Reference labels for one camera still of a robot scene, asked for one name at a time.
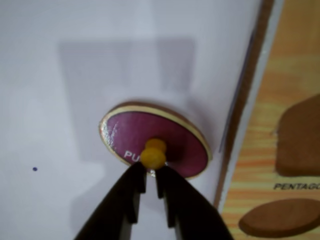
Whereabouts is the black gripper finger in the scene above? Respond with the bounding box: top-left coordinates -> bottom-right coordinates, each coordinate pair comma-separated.
74,163 -> 147,240
154,165 -> 235,240

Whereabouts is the purple oval piece yellow pin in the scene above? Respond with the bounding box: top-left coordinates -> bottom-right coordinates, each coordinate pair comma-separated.
98,101 -> 213,181

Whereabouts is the wooden shape puzzle board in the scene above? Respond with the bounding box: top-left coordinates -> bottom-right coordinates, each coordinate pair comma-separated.
213,0 -> 320,240

